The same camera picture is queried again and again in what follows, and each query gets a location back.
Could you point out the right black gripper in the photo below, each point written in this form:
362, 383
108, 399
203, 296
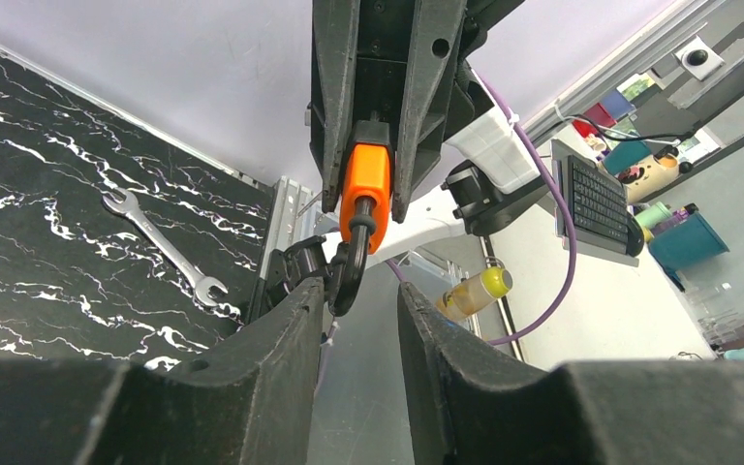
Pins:
400, 62

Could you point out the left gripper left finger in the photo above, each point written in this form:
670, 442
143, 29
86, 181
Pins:
248, 400

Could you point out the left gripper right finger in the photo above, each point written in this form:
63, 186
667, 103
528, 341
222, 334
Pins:
471, 404

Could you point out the orange padlock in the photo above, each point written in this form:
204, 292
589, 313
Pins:
364, 210

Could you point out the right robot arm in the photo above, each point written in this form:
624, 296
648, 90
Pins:
496, 181

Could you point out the yellow capped bottle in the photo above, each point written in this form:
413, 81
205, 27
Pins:
473, 294

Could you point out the silver open-end wrench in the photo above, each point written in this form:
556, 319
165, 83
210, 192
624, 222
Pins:
124, 203

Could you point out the black computer keyboard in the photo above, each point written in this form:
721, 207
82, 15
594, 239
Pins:
597, 217

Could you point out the aluminium frame rail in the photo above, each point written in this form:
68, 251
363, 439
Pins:
292, 218

